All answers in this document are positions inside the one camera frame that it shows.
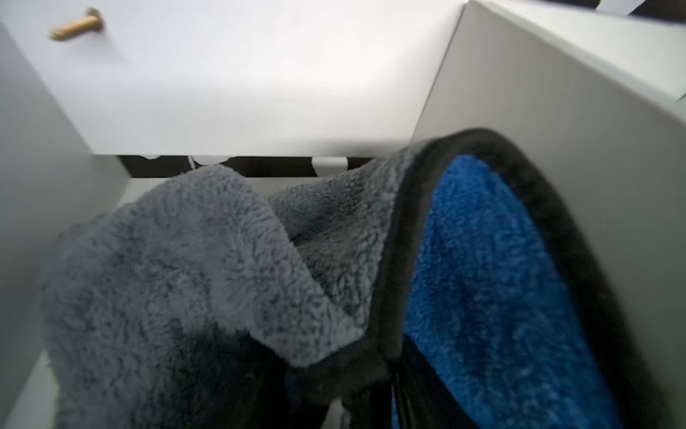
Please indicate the grey microfibre cloth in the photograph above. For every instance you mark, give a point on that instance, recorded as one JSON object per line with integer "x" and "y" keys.
{"x": 445, "y": 286}

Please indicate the white wooden bookshelf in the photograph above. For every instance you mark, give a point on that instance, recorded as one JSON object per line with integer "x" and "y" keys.
{"x": 595, "y": 101}

